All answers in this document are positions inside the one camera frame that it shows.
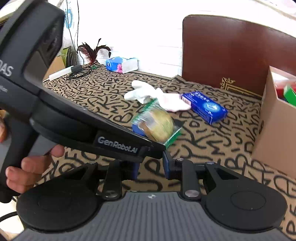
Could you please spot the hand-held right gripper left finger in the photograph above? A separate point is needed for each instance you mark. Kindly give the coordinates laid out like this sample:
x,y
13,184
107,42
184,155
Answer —
x,y
135,170

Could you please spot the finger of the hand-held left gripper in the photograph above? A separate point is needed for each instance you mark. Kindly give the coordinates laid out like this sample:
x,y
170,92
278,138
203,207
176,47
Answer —
x,y
155,148

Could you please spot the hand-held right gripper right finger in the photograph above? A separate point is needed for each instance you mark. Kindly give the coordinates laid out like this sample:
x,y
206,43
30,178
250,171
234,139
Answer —
x,y
167,165

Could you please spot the clear green snack packet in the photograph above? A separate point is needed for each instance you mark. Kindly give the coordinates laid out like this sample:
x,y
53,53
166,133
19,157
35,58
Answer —
x,y
157,125

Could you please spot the brown cardboard box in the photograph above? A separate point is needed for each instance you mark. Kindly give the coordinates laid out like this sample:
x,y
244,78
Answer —
x,y
272,129

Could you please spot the person's left hand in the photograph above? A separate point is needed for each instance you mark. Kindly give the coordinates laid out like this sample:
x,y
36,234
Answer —
x,y
34,171

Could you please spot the blue tape roll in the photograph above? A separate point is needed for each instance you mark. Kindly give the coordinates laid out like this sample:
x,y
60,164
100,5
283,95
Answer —
x,y
138,131

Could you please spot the white plastic bar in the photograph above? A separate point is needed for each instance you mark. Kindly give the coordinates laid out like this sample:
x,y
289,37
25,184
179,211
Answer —
x,y
59,74

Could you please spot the small open cardboard carton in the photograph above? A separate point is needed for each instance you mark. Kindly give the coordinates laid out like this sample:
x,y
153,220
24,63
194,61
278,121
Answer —
x,y
55,67

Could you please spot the letter-patterned brown blanket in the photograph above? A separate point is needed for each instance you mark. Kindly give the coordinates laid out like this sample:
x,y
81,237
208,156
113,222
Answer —
x,y
208,143

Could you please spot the pink sock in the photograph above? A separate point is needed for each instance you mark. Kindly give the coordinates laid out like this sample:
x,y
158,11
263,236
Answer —
x,y
173,103

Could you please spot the white glove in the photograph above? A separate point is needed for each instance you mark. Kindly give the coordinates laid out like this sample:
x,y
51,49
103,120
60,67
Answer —
x,y
143,91

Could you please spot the blue printed carton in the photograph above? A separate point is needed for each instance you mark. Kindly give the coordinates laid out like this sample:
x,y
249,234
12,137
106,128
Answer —
x,y
205,106

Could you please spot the dark red feather toy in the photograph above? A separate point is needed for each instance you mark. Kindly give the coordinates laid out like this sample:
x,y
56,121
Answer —
x,y
90,52

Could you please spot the blue floral tissue pack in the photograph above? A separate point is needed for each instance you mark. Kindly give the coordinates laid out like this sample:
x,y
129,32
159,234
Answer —
x,y
120,64

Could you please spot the dark brown wooden headboard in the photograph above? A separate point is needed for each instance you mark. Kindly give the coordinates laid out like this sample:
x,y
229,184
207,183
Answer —
x,y
231,51

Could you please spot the green box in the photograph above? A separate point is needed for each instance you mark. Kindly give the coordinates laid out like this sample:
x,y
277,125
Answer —
x,y
290,93

